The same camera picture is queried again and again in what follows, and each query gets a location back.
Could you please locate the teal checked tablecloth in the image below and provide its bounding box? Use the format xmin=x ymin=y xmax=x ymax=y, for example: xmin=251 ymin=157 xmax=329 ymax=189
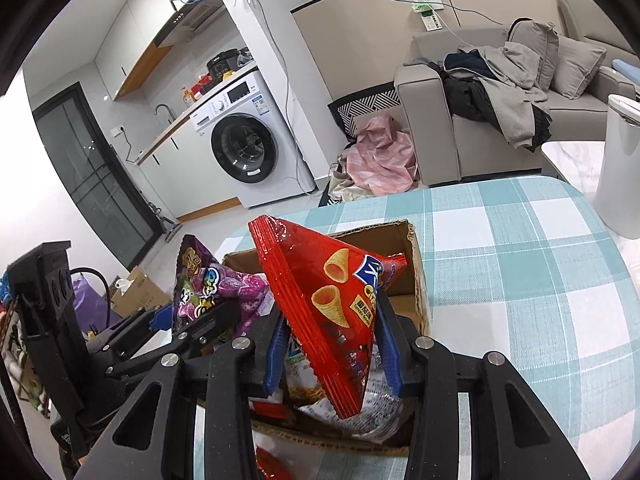
xmin=192 ymin=176 xmax=640 ymax=480

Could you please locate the brown cardboard box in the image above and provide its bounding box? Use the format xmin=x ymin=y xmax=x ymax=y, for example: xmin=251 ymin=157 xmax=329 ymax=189
xmin=220 ymin=218 xmax=432 ymax=458

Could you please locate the shoe rack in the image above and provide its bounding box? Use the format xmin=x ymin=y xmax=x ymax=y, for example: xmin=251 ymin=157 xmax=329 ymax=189
xmin=0 ymin=270 xmax=52 ymax=419

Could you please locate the grey cushion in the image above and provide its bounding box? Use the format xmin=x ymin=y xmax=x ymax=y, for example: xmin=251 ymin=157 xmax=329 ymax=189
xmin=507 ymin=19 xmax=560 ymax=93
xmin=552 ymin=35 xmax=608 ymax=101

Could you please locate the range hood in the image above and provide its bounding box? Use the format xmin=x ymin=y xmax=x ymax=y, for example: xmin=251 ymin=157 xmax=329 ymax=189
xmin=150 ymin=0 xmax=227 ymax=49

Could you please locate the black cable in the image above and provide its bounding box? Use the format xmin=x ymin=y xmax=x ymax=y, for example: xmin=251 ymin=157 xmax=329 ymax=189
xmin=70 ymin=269 xmax=114 ymax=334

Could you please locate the white marble side table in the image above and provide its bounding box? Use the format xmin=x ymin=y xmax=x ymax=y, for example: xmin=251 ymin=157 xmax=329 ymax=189
xmin=541 ymin=140 xmax=609 ymax=187

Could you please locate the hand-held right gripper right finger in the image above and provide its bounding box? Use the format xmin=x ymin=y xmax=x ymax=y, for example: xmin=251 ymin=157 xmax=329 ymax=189
xmin=372 ymin=290 xmax=593 ymax=480

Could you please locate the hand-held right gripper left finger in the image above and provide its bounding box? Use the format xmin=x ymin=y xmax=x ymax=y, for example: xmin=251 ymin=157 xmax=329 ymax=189
xmin=72 ymin=302 xmax=293 ymax=480

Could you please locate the small cardboard box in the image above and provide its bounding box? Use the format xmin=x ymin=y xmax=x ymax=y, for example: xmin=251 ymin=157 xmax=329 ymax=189
xmin=110 ymin=266 xmax=174 ymax=319

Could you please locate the dark clothing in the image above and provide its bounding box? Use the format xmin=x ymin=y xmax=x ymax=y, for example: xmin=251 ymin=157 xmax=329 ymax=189
xmin=440 ymin=50 xmax=553 ymax=147

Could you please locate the white bin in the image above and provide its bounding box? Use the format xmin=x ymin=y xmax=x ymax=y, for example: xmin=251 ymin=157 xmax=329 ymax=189
xmin=592 ymin=94 xmax=640 ymax=239

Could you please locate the white washing machine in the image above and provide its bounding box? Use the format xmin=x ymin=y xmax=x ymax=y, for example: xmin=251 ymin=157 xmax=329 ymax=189
xmin=187 ymin=69 xmax=317 ymax=210

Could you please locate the pink cloth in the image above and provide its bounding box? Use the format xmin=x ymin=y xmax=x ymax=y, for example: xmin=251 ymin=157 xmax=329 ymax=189
xmin=345 ymin=114 xmax=419 ymax=197

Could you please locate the grey jacket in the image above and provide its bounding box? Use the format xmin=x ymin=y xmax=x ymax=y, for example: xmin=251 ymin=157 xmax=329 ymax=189
xmin=482 ymin=42 xmax=552 ymax=152

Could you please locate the white kitchen counter cabinet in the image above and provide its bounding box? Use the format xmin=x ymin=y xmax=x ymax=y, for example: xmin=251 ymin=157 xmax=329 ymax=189
xmin=135 ymin=105 xmax=242 ymax=222

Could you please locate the red cone snack bag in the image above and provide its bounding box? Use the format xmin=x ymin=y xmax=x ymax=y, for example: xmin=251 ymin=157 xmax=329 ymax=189
xmin=248 ymin=215 xmax=410 ymax=420

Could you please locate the black rice cooker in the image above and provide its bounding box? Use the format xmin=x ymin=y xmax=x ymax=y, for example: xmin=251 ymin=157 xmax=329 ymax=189
xmin=206 ymin=49 xmax=242 ymax=84

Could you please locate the red black snack packet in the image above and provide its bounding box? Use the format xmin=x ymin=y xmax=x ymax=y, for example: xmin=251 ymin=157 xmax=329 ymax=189
xmin=254 ymin=447 xmax=292 ymax=480

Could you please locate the beige cloth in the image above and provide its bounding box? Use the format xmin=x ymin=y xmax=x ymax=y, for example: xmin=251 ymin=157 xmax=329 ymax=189
xmin=327 ymin=157 xmax=382 ymax=207

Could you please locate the white wall cabinet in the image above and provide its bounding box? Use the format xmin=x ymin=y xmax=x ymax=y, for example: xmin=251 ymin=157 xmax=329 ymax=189
xmin=95 ymin=0 xmax=232 ymax=102

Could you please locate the grey sofa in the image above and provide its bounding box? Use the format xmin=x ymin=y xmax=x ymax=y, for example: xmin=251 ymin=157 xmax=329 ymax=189
xmin=395 ymin=0 xmax=640 ymax=184

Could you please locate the black glass door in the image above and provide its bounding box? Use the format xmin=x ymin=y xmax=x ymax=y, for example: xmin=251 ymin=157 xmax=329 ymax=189
xmin=32 ymin=82 xmax=167 ymax=272

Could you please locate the white black print packet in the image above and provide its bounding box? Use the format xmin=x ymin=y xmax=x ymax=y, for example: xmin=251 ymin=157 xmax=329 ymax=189
xmin=300 ymin=355 xmax=418 ymax=445

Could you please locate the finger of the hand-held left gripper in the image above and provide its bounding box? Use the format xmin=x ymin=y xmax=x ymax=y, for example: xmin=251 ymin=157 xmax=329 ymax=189
xmin=87 ymin=305 xmax=176 ymax=357
xmin=104 ymin=301 xmax=242 ymax=381

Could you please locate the white red noodle snack bag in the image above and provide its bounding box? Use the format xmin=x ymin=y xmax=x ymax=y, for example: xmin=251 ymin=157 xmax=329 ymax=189
xmin=282 ymin=335 xmax=334 ymax=411

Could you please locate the black folded stand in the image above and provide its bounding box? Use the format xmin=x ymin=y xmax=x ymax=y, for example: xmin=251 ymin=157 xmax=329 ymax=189
xmin=147 ymin=200 xmax=182 ymax=247

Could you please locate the purple snack bag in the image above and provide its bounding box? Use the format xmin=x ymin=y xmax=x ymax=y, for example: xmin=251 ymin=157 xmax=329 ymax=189
xmin=172 ymin=234 xmax=277 ymax=347

